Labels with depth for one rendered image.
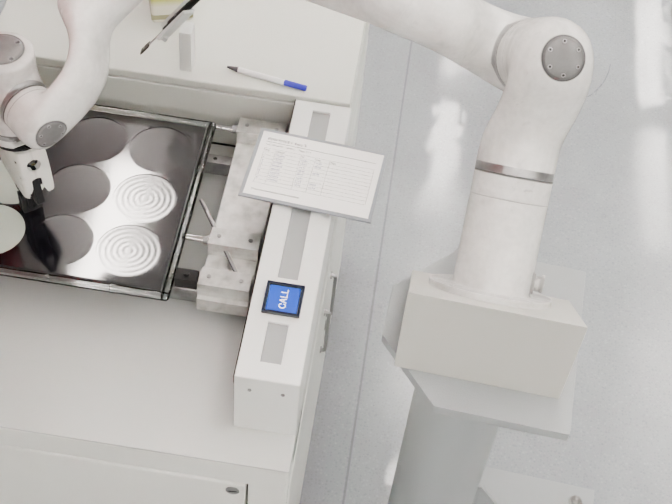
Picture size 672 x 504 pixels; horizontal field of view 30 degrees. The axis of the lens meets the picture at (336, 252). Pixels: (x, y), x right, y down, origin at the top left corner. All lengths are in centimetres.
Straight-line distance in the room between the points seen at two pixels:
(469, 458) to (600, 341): 93
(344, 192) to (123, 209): 35
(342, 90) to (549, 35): 45
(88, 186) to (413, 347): 58
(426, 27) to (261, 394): 58
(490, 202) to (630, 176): 159
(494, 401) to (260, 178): 50
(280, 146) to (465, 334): 43
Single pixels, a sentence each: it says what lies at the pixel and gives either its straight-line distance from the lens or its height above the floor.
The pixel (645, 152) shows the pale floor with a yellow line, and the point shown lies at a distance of 351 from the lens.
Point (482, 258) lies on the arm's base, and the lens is 187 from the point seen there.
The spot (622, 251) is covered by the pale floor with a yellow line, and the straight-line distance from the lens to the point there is 326.
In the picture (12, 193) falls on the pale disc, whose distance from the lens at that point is 206.
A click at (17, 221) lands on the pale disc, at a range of 202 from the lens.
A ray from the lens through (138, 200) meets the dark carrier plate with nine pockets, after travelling 203.
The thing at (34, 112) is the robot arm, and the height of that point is 120.
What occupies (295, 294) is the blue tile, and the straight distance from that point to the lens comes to 183.
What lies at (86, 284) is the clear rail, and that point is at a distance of 193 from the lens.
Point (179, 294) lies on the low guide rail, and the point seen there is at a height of 83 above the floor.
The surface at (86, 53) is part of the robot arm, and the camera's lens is 176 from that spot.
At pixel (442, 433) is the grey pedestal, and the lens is 214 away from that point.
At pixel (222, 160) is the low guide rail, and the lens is 215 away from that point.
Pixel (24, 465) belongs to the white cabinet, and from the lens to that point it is 200.
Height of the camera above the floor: 245
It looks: 52 degrees down
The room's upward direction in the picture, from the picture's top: 7 degrees clockwise
